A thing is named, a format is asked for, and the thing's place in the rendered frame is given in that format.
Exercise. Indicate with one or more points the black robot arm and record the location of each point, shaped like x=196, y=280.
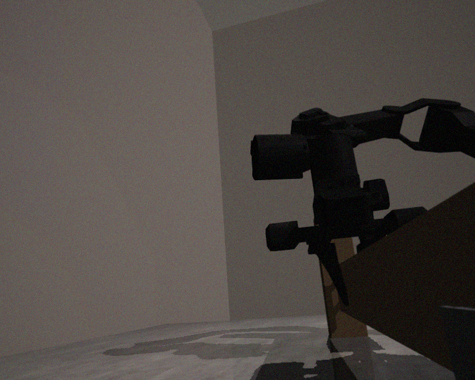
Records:
x=322, y=142

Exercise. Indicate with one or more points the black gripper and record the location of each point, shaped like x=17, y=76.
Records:
x=287, y=235

